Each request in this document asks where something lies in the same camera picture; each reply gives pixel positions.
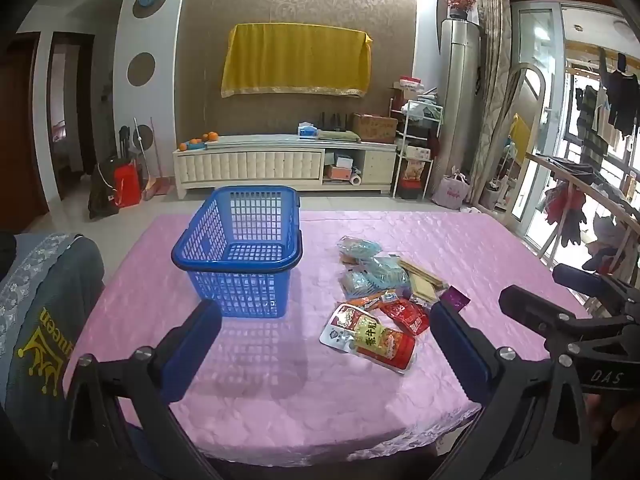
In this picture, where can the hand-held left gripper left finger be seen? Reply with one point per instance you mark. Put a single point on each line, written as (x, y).
(197, 345)

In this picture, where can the broom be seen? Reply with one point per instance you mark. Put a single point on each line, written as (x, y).
(152, 190)

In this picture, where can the purple snack packet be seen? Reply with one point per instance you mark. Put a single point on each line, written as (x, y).
(456, 300)

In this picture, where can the silver standing air conditioner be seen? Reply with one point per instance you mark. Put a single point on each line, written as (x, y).
(460, 100)

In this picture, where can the blue plastic basket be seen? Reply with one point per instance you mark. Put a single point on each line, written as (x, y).
(240, 290)

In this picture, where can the green folded cloth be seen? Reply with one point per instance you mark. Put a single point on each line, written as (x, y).
(340, 135)

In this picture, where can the white TV cabinet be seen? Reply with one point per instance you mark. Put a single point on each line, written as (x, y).
(250, 165)

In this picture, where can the yellow cloth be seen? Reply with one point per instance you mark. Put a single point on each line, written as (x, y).
(295, 60)

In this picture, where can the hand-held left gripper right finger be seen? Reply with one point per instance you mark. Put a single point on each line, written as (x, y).
(460, 350)

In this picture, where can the orange white snack packet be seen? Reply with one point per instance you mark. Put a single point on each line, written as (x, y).
(370, 302)

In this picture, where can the paper towel roll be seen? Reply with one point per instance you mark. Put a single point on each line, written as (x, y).
(355, 178)

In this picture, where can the pink quilted table cover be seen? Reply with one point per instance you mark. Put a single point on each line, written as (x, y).
(300, 385)

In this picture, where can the blue tissue box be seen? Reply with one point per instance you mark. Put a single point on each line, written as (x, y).
(307, 131)

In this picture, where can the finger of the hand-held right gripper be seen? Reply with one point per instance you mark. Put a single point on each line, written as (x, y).
(572, 275)
(530, 305)

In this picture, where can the brown wooden door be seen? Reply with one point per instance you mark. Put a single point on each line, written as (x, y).
(20, 135)

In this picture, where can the patterned beige curtain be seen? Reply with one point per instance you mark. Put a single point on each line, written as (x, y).
(492, 60)

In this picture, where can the red snack packet yellow label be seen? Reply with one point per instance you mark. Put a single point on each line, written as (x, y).
(372, 340)

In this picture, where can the dark bag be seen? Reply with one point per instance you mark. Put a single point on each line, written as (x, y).
(102, 195)

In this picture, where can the red flower vase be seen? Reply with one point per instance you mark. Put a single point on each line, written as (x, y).
(458, 10)

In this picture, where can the orange box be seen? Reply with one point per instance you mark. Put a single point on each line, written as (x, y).
(337, 172)

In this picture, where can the red bag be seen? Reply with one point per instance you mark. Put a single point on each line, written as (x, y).
(127, 185)

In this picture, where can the blue striped clear snack bag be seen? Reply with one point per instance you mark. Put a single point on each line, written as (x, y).
(375, 275)
(360, 249)

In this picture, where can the hanging dark clothes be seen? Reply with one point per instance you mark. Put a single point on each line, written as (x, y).
(622, 95)

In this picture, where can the red hanging gloves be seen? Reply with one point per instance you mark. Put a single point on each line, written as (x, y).
(565, 207)

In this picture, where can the white metal rack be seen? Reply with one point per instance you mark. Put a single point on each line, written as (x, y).
(406, 110)

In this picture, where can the small red snack packet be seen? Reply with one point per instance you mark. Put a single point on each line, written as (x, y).
(407, 316)

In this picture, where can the cardboard box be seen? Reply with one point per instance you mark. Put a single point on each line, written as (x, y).
(375, 129)

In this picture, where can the wooden drying rack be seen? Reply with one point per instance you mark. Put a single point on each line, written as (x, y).
(575, 176)

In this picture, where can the mop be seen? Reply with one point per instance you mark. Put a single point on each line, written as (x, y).
(136, 140)

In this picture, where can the round brown wall disc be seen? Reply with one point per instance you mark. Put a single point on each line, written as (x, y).
(160, 10)
(146, 135)
(141, 69)

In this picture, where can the beige wafer packet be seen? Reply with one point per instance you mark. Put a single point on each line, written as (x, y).
(422, 280)

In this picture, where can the orange snack bag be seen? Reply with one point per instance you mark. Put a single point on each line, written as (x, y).
(412, 170)

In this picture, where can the arched floor mirror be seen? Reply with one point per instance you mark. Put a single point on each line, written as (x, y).
(540, 80)

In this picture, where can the pink bag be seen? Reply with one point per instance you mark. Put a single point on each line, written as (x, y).
(452, 191)

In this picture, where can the blue tray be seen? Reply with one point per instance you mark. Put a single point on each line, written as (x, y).
(196, 146)

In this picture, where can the black router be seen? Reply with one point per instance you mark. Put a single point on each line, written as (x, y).
(334, 121)

